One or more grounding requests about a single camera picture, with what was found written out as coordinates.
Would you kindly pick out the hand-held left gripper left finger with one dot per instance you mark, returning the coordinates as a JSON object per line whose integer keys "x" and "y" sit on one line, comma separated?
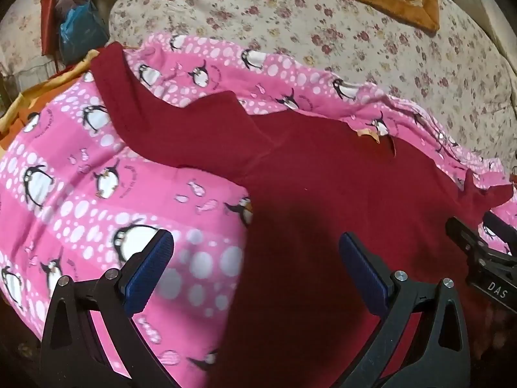
{"x": 150, "y": 266}

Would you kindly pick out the blue plastic bag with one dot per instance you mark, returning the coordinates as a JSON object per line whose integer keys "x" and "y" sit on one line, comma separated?
{"x": 80, "y": 28}

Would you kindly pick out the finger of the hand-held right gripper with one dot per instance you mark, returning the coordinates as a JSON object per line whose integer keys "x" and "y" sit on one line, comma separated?
{"x": 501, "y": 230}
{"x": 468, "y": 236}

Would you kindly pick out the pink penguin print blanket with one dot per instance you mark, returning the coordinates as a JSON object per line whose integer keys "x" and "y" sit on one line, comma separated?
{"x": 80, "y": 218}

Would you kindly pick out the floral pillow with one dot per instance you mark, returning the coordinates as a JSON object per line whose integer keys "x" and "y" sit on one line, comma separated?
{"x": 20, "y": 36}

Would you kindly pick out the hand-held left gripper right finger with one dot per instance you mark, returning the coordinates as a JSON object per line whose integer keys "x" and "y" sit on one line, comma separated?
{"x": 363, "y": 270}

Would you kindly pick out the yellow orange cloth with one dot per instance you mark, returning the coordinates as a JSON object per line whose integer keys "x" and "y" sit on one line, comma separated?
{"x": 24, "y": 101}

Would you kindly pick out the dark red garment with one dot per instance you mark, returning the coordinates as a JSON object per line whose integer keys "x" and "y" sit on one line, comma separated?
{"x": 323, "y": 169}

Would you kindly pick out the floral bed sheet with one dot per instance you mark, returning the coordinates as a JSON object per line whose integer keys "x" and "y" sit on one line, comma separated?
{"x": 323, "y": 40}

